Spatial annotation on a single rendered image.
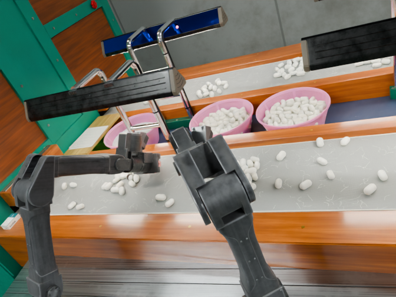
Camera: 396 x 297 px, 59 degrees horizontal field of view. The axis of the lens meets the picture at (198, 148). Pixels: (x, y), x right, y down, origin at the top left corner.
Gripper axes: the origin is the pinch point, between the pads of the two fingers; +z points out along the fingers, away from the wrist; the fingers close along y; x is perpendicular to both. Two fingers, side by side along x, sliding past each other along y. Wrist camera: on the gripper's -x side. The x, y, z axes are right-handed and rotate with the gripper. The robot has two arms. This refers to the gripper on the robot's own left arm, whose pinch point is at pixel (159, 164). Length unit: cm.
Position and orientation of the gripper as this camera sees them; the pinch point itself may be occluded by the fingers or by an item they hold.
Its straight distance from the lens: 128.4
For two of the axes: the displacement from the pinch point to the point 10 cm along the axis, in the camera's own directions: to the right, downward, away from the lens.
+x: 0.7, 9.9, -0.8
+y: -9.0, 0.9, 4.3
